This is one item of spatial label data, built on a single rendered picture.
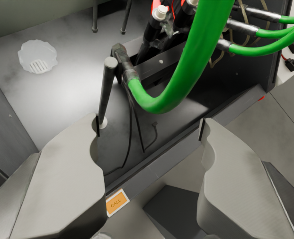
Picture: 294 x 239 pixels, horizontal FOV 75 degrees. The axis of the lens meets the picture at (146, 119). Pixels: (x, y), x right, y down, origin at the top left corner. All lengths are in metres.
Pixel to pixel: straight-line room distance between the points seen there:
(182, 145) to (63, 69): 0.40
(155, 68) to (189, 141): 0.20
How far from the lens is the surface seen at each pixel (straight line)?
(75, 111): 0.57
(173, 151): 0.47
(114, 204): 0.43
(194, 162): 1.58
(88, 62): 0.62
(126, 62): 0.25
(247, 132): 1.92
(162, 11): 0.36
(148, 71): 0.47
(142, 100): 0.18
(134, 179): 0.44
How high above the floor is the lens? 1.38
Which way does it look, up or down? 70 degrees down
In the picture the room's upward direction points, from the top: 50 degrees clockwise
